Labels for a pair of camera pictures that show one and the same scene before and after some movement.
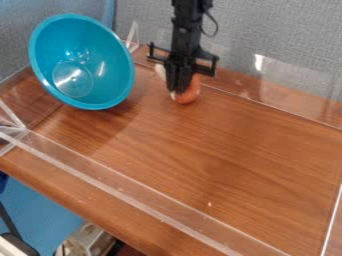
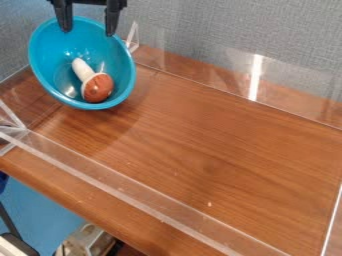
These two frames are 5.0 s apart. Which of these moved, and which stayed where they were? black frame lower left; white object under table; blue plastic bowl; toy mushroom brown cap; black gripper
Moved: toy mushroom brown cap; black gripper
Stayed: black frame lower left; blue plastic bowl; white object under table
